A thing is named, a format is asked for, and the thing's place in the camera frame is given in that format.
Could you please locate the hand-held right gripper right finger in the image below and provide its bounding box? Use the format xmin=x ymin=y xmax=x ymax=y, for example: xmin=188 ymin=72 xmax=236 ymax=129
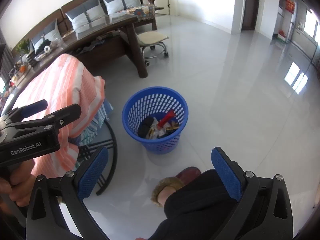
xmin=211 ymin=147 xmax=294 ymax=240

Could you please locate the grey and white pillow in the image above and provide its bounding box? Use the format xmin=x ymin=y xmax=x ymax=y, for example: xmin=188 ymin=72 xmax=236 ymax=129
xmin=65 ymin=0 xmax=106 ymax=28
xmin=31 ymin=20 xmax=62 ymax=52
xmin=101 ymin=0 xmax=140 ymax=15

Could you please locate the blue green striped cloth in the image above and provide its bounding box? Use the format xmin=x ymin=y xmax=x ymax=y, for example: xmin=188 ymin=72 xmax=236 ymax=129
xmin=79 ymin=98 xmax=113 ymax=146

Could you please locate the clear container of fruit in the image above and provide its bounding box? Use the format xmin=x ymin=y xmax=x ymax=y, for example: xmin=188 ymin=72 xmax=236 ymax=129
xmin=14 ymin=63 xmax=28 ymax=74

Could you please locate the black metal table frame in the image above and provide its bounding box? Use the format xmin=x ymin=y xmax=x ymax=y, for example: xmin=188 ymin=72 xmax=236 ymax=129
xmin=74 ymin=121 xmax=118 ymax=196

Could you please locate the red wrapper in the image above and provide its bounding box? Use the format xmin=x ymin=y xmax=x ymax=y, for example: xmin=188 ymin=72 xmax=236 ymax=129
xmin=157 ymin=110 xmax=177 ymax=128

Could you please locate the blue plastic waste basket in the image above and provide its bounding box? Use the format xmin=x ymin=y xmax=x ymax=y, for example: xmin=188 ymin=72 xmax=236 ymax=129
xmin=122 ymin=86 xmax=189 ymax=155

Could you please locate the dark brown wrapper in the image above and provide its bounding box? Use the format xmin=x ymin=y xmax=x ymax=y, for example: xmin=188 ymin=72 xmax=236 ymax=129
xmin=137 ymin=117 xmax=157 ymax=138

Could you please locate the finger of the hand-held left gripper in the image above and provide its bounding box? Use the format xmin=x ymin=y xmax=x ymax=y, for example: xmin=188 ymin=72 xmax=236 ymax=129
xmin=0 ymin=99 xmax=48 ymax=128
xmin=7 ymin=104 xmax=82 ymax=132

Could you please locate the floral blanket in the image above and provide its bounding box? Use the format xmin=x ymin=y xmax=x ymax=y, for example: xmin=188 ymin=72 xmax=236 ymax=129
xmin=124 ymin=4 xmax=156 ymax=23

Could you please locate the orange striped tablecloth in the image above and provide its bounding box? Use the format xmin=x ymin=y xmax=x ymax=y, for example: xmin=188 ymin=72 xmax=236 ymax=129
xmin=7 ymin=53 xmax=106 ymax=178

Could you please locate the dark brown door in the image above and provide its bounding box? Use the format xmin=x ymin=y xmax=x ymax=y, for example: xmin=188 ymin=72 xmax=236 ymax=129
xmin=241 ymin=0 xmax=261 ymax=32

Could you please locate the person's left hand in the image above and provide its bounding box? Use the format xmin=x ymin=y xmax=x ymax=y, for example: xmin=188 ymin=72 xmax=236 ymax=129
xmin=0 ymin=159 xmax=36 ymax=215

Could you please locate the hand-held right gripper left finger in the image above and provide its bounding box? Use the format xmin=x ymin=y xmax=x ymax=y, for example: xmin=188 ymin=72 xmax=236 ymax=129
xmin=26 ymin=146 xmax=110 ymax=240

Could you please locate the brown wooden sofa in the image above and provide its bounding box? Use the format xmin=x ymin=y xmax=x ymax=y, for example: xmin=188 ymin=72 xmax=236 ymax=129
xmin=7 ymin=0 xmax=165 ymax=55

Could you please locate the dark wooden coffee table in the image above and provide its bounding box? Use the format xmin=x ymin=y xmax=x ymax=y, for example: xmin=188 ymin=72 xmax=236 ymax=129
xmin=0 ymin=15 xmax=150 ymax=78

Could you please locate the green potted plant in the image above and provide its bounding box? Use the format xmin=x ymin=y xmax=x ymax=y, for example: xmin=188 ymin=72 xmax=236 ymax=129
xmin=14 ymin=39 xmax=32 ymax=56

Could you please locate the red wall sign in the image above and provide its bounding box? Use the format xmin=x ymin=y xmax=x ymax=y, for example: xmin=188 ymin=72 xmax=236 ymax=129
xmin=284 ymin=0 xmax=296 ymax=13

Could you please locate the wheeled stool with cream cushion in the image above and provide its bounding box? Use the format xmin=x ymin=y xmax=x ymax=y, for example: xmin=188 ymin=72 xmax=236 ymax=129
xmin=136 ymin=31 xmax=170 ymax=67

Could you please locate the person's leg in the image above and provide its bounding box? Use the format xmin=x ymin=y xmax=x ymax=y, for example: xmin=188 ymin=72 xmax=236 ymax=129
xmin=147 ymin=169 xmax=251 ymax=240

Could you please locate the brown furry slipper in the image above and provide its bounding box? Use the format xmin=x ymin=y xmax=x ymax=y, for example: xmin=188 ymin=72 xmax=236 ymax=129
xmin=151 ymin=166 xmax=202 ymax=207

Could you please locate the glass tray with tape roll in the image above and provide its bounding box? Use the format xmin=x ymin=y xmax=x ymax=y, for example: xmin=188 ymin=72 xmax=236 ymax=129
xmin=34 ymin=43 xmax=55 ymax=61

